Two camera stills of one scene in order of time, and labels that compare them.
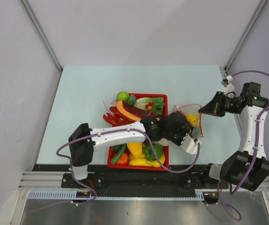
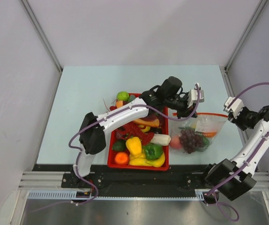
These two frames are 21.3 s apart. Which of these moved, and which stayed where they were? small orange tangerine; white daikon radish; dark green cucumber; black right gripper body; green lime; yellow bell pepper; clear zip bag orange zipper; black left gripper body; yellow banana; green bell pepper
Moved: black right gripper body; dark green cucumber; black left gripper body; clear zip bag orange zipper
Stayed: white daikon radish; small orange tangerine; yellow bell pepper; green lime; yellow banana; green bell pepper
